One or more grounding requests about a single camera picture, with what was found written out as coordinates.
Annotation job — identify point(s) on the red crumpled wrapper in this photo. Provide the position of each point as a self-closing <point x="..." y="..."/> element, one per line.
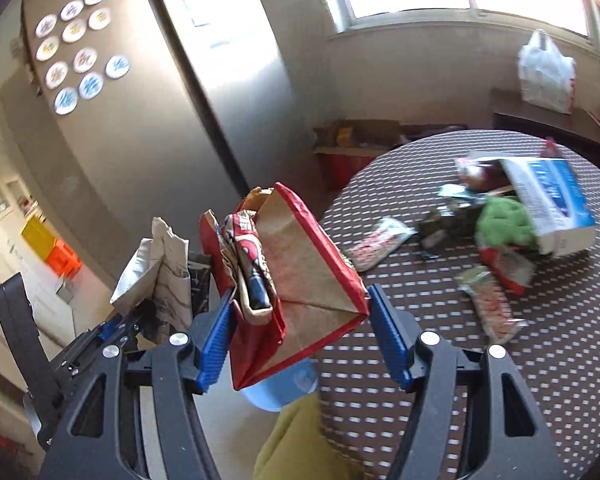
<point x="510" y="267"/>

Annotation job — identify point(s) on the dark red snack packet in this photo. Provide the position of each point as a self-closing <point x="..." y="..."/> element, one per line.
<point x="475" y="174"/>

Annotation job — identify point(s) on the blue trash bin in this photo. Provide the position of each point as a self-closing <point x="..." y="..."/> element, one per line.
<point x="285" y="390"/>

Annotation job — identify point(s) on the silver fridge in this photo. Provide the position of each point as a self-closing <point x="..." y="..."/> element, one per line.
<point x="155" y="135"/>

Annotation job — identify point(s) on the yellow packet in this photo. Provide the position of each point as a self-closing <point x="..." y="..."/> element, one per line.
<point x="346" y="136"/>

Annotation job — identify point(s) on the dark crumpled packet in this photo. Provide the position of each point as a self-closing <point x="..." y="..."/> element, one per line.
<point x="445" y="222"/>

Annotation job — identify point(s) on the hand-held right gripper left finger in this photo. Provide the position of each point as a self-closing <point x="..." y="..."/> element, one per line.
<point x="212" y="342"/>

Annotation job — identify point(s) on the orange plastic crate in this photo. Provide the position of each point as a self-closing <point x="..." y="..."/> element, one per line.
<point x="62" y="260"/>

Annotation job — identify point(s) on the dark wooden side cabinet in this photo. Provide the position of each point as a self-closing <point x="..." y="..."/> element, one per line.
<point x="530" y="117"/>

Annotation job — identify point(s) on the teal wrapper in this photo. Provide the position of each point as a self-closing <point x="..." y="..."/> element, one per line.
<point x="455" y="191"/>

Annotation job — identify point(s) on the green crumpled wrapper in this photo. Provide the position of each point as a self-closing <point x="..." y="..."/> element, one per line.
<point x="505" y="222"/>

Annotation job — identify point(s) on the brown dotted tablecloth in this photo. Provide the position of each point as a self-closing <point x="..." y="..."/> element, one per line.
<point x="430" y="310"/>

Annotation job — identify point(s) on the red paper bag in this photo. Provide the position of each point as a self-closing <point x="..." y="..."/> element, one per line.
<point x="310" y="280"/>

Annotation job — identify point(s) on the group of round fridge magnets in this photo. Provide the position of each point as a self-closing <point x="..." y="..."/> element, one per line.
<point x="75" y="32"/>

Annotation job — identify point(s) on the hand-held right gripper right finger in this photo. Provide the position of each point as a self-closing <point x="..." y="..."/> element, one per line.
<point x="390" y="337"/>

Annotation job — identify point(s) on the white plastic bag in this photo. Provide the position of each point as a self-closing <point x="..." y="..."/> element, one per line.
<point x="547" y="72"/>

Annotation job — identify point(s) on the blue white carton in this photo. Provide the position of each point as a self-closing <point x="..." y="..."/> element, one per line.
<point x="555" y="200"/>

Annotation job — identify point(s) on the red white striped wrapper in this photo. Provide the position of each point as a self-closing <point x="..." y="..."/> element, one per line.
<point x="380" y="242"/>

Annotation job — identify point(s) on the clear red candy wrapper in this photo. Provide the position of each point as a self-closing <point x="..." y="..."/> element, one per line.
<point x="490" y="305"/>

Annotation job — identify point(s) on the open cardboard box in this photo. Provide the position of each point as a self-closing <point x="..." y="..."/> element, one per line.
<point x="375" y="132"/>

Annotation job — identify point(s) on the red white snack wrapper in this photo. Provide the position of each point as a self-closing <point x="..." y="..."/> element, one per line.
<point x="247" y="260"/>

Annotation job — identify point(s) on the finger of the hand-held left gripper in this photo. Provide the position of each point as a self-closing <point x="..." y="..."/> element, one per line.
<point x="200" y="285"/>
<point x="117" y="327"/>

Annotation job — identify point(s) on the white paper bag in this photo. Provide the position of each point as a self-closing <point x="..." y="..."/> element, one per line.
<point x="165" y="270"/>

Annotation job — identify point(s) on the yellow-green clothing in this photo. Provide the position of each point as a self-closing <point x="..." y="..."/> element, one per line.
<point x="300" y="445"/>

